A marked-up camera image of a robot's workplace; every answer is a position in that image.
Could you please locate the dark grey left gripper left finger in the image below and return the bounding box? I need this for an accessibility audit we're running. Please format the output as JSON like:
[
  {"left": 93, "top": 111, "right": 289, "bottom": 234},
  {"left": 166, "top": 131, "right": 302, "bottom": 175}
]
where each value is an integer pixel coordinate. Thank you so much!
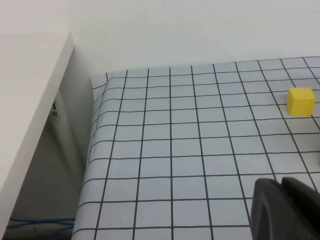
[{"left": 250, "top": 178, "right": 320, "bottom": 240}]

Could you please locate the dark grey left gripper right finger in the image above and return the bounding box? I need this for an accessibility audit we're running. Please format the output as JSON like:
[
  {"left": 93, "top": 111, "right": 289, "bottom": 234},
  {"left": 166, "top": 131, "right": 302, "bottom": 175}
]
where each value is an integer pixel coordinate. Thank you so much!
[{"left": 281, "top": 176, "right": 320, "bottom": 233}]

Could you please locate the yellow cube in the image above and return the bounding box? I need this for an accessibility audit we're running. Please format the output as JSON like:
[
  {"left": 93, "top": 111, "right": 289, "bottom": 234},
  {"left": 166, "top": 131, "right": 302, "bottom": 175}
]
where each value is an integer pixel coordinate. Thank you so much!
[{"left": 286, "top": 87, "right": 317, "bottom": 116}]

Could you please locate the grey grid-pattern tablecloth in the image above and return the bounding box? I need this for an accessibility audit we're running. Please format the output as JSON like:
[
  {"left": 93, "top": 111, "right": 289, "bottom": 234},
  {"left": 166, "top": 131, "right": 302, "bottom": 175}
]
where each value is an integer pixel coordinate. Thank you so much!
[{"left": 72, "top": 56, "right": 320, "bottom": 240}]

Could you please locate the blue cable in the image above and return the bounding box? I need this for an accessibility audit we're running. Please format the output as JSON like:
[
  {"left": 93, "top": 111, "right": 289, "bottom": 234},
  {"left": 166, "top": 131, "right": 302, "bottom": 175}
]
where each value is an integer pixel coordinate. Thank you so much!
[{"left": 8, "top": 216, "right": 76, "bottom": 230}]

